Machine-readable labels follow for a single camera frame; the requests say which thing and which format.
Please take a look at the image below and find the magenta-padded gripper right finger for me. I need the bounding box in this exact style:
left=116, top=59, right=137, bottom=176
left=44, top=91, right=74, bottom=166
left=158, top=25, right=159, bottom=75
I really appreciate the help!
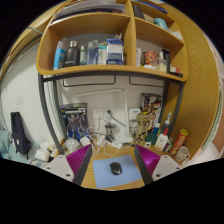
left=133, top=143, right=183, bottom=186

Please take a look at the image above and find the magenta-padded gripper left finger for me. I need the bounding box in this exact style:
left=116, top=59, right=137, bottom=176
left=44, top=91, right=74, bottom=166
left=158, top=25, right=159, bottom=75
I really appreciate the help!
left=43, top=143, right=94, bottom=187

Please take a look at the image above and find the black computer mouse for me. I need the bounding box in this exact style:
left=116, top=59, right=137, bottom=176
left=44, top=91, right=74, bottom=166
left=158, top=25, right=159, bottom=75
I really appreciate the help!
left=109, top=161, right=123, bottom=176

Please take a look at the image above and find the white mug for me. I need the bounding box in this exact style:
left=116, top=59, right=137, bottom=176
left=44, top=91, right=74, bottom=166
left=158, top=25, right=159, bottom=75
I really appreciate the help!
left=174, top=145, right=191, bottom=163

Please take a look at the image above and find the white tissue pack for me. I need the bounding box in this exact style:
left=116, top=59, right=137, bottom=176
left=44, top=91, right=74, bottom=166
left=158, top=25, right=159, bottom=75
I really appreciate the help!
left=34, top=148, right=51, bottom=163

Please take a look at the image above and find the white lotion pump bottle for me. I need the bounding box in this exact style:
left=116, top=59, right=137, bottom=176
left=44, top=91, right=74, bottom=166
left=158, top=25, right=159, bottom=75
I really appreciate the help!
left=153, top=127, right=170, bottom=153

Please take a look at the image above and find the clear dome-lid cup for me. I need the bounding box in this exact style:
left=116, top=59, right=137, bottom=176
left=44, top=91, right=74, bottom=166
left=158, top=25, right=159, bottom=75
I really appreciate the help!
left=64, top=138, right=83, bottom=153

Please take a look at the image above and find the white charger block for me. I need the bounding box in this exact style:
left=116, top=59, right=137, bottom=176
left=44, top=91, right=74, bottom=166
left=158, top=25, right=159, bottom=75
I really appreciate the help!
left=79, top=135, right=92, bottom=147

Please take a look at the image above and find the blue bottle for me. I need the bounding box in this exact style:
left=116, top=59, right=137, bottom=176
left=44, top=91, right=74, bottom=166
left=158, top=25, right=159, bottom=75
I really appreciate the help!
left=152, top=122, right=162, bottom=136

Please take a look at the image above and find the robot model kit box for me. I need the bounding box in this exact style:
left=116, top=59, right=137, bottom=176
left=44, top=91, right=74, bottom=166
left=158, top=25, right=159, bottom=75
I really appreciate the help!
left=60, top=102, right=90, bottom=141

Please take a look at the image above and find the white desk lamp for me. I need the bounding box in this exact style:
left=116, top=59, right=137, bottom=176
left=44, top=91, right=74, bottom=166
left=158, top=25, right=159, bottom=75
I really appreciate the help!
left=74, top=87, right=134, bottom=145

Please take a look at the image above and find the black hanging bag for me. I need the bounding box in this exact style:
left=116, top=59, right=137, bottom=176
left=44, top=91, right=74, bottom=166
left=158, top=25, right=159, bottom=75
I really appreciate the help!
left=9, top=111, right=32, bottom=156

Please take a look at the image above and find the white power strip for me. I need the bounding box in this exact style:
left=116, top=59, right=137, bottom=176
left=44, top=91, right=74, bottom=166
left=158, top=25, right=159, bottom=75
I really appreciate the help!
left=106, top=138, right=124, bottom=150

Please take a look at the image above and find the wooden shelf unit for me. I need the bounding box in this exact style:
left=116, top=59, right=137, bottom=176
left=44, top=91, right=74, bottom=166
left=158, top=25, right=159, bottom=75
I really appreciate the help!
left=35, top=0, right=189, bottom=83

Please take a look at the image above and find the white charging cable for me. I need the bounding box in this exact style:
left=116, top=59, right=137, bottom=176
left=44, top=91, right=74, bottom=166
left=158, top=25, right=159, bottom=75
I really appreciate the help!
left=87, top=126, right=134, bottom=158

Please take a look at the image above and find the grey metal frame post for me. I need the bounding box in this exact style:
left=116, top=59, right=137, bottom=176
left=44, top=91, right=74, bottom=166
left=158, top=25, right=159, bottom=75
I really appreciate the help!
left=37, top=73, right=66, bottom=155

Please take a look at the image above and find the white wall socket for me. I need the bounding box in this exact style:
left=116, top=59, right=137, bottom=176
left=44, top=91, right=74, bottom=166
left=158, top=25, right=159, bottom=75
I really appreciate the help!
left=91, top=108, right=106, bottom=121

